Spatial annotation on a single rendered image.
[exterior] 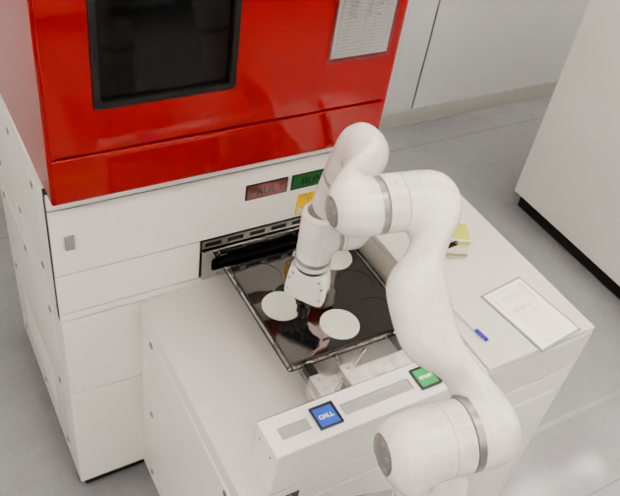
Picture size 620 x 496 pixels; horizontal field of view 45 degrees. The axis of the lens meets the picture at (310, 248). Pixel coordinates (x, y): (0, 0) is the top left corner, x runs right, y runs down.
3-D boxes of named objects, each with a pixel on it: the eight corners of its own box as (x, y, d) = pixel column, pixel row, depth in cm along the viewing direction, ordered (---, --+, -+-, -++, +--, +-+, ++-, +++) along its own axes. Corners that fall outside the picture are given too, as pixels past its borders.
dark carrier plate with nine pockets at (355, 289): (228, 268, 196) (229, 267, 196) (341, 237, 211) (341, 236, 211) (289, 365, 175) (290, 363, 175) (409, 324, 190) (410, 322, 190)
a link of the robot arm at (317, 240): (330, 240, 177) (291, 242, 175) (339, 197, 169) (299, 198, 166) (339, 266, 172) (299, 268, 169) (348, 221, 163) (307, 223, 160)
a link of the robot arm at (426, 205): (416, 482, 122) (504, 460, 126) (448, 486, 110) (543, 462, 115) (349, 189, 131) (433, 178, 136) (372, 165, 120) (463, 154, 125)
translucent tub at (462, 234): (434, 239, 205) (440, 219, 201) (461, 240, 206) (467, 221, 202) (439, 258, 200) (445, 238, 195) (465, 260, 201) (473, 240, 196)
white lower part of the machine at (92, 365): (25, 340, 282) (-7, 161, 227) (226, 282, 318) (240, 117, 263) (82, 497, 239) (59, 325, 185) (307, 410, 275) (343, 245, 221)
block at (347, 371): (337, 373, 177) (339, 365, 175) (348, 369, 179) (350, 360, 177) (354, 399, 172) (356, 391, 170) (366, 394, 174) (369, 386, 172)
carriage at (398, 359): (302, 393, 175) (304, 385, 173) (427, 346, 191) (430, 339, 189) (319, 419, 170) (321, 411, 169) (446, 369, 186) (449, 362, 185)
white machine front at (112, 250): (57, 316, 186) (40, 188, 160) (338, 238, 222) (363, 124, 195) (61, 325, 184) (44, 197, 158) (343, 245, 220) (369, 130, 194)
